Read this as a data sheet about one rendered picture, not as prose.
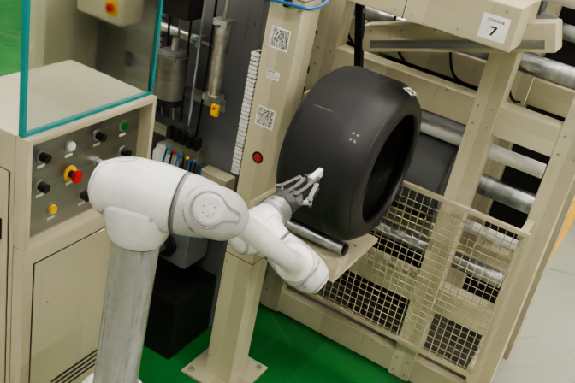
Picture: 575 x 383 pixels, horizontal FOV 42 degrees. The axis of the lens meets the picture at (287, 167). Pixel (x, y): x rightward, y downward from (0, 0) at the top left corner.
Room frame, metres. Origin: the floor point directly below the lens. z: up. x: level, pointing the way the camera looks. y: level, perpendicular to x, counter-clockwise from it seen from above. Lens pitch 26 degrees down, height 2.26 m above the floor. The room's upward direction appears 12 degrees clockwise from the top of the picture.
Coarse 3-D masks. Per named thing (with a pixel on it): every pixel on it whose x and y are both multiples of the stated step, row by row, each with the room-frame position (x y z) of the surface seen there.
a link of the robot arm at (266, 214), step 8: (256, 208) 1.82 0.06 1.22; (264, 208) 1.82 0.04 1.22; (272, 208) 1.83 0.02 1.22; (256, 216) 1.77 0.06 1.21; (264, 216) 1.78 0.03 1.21; (272, 216) 1.80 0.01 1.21; (280, 216) 1.83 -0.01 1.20; (264, 224) 1.76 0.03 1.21; (272, 224) 1.77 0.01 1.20; (280, 224) 1.79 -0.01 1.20; (272, 232) 1.75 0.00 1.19; (280, 232) 1.76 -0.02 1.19; (288, 232) 1.78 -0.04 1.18; (232, 240) 1.72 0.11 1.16; (240, 240) 1.71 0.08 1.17; (240, 248) 1.71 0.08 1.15; (248, 248) 1.70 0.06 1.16; (264, 256) 1.73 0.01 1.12
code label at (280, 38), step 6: (276, 30) 2.46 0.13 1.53; (282, 30) 2.45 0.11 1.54; (270, 36) 2.46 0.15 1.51; (276, 36) 2.45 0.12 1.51; (282, 36) 2.44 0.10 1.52; (288, 36) 2.43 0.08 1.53; (270, 42) 2.46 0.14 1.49; (276, 42) 2.45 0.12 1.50; (282, 42) 2.44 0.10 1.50; (288, 42) 2.43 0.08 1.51; (276, 48) 2.45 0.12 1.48; (282, 48) 2.44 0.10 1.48
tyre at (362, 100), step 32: (320, 96) 2.26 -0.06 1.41; (352, 96) 2.26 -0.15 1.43; (384, 96) 2.27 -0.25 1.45; (288, 128) 2.24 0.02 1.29; (320, 128) 2.18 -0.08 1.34; (352, 128) 2.16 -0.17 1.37; (384, 128) 2.19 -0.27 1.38; (416, 128) 2.48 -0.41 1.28; (288, 160) 2.17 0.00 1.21; (320, 160) 2.13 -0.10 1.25; (352, 160) 2.11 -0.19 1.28; (384, 160) 2.60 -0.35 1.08; (320, 192) 2.11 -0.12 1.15; (352, 192) 2.10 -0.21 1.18; (384, 192) 2.51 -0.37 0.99; (320, 224) 2.16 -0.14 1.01; (352, 224) 2.13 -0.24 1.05
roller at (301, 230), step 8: (288, 224) 2.29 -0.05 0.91; (296, 224) 2.28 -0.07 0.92; (304, 224) 2.28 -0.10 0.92; (296, 232) 2.27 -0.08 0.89; (304, 232) 2.26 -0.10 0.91; (312, 232) 2.25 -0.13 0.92; (320, 232) 2.26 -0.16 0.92; (312, 240) 2.24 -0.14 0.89; (320, 240) 2.23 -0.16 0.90; (328, 240) 2.22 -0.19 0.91; (336, 240) 2.22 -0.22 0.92; (328, 248) 2.22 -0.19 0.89; (336, 248) 2.20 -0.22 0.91; (344, 248) 2.20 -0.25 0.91
